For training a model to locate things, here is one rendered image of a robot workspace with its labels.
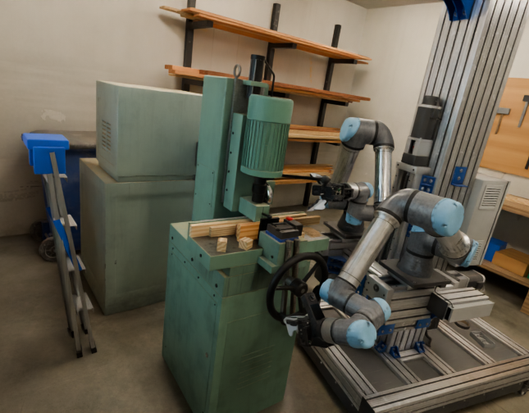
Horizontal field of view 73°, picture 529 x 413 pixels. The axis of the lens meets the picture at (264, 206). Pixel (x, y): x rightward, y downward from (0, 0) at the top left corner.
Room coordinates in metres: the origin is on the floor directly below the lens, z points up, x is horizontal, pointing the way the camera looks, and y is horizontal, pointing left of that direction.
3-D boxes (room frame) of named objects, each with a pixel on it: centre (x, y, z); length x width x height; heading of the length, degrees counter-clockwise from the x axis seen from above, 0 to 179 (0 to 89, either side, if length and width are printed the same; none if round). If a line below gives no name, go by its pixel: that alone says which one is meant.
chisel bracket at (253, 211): (1.49, 0.04, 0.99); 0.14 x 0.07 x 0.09; 37
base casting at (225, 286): (1.57, 0.11, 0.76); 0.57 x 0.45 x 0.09; 37
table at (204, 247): (1.39, -0.04, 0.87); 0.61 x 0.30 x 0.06; 127
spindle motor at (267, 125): (1.47, 0.03, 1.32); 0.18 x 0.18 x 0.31
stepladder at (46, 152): (1.62, 0.97, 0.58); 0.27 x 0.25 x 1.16; 130
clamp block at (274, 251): (1.32, -0.09, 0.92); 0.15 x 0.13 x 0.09; 127
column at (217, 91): (1.70, 0.21, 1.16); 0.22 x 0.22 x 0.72; 37
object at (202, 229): (1.49, 0.03, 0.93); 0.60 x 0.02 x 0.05; 127
